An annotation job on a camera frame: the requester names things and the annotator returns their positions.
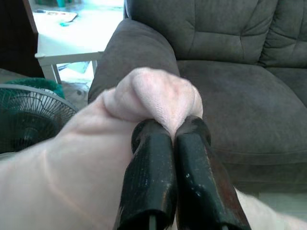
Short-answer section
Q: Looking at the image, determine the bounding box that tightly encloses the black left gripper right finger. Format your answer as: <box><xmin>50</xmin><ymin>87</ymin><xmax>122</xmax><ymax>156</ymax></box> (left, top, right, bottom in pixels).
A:
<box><xmin>175</xmin><ymin>115</ymin><xmax>252</xmax><ymax>230</ymax></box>

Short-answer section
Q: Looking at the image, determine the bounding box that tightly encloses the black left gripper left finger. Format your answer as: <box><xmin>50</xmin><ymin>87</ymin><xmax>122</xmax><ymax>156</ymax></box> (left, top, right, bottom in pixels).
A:
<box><xmin>114</xmin><ymin>119</ymin><xmax>177</xmax><ymax>230</ymax></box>

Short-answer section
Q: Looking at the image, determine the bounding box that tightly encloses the pale pink pillow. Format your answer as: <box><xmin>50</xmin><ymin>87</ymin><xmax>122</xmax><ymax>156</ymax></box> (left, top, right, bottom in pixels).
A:
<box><xmin>0</xmin><ymin>67</ymin><xmax>307</xmax><ymax>230</ymax></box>

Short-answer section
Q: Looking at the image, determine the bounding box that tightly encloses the dark grey fabric sofa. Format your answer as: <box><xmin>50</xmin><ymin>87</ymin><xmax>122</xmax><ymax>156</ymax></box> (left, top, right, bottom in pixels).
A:
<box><xmin>87</xmin><ymin>0</ymin><xmax>307</xmax><ymax>195</ymax></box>

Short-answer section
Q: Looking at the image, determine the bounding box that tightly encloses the grey floor fan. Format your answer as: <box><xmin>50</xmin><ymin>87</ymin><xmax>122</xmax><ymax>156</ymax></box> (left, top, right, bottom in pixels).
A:
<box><xmin>0</xmin><ymin>83</ymin><xmax>80</xmax><ymax>155</ymax></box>

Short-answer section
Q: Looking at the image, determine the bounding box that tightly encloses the teal fuzzy mat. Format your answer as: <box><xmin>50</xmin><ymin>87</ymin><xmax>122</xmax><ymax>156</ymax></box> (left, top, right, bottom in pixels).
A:
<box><xmin>4</xmin><ymin>77</ymin><xmax>65</xmax><ymax>99</ymax></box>

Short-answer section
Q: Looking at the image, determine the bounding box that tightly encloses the white side table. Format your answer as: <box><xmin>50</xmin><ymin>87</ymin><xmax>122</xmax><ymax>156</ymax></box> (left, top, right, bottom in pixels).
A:
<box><xmin>32</xmin><ymin>9</ymin><xmax>124</xmax><ymax>84</ymax></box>

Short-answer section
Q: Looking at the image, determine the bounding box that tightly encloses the white printed board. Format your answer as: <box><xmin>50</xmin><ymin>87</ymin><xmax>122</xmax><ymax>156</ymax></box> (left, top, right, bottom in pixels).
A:
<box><xmin>33</xmin><ymin>9</ymin><xmax>79</xmax><ymax>23</ymax></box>

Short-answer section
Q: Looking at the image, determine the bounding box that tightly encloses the dark wooden cabinet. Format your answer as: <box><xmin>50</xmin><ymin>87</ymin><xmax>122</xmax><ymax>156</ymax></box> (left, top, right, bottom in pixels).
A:
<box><xmin>0</xmin><ymin>0</ymin><xmax>46</xmax><ymax>79</ymax></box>

